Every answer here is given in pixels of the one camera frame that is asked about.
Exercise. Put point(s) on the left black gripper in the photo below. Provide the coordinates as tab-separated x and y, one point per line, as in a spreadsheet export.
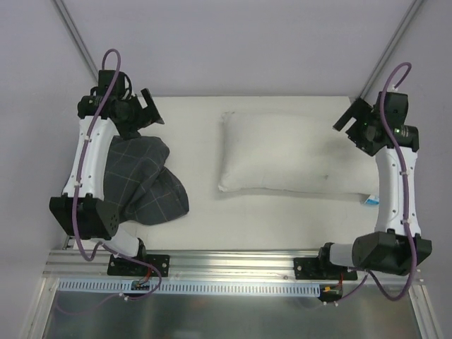
149	108

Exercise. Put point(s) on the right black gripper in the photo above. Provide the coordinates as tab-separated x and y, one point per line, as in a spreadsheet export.
347	115

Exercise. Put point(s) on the dark grey checked pillowcase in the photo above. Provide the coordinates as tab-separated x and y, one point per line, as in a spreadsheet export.
139	184

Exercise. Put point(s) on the white pillow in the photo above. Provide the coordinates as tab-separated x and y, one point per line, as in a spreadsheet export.
290	152

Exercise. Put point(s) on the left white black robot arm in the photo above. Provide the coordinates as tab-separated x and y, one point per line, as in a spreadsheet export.
81	209

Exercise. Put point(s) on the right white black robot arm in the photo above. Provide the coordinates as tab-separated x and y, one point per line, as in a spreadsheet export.
396	245

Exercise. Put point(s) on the right aluminium frame post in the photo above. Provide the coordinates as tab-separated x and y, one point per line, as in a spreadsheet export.
406	21

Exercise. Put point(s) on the aluminium frame post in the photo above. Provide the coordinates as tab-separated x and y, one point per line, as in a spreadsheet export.
406	21
77	39

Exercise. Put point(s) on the left aluminium frame post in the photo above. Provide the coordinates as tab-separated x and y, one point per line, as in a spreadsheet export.
77	39

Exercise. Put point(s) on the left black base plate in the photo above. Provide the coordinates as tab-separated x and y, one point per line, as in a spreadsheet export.
126	268

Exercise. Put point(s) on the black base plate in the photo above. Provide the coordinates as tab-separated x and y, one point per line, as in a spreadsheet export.
126	268
316	269

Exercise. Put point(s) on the aluminium mounting rail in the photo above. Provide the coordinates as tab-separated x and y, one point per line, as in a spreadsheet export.
225	266

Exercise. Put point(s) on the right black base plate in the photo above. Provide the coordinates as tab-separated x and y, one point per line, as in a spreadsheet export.
316	269

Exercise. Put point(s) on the white slotted cable duct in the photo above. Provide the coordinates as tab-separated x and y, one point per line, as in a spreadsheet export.
287	289

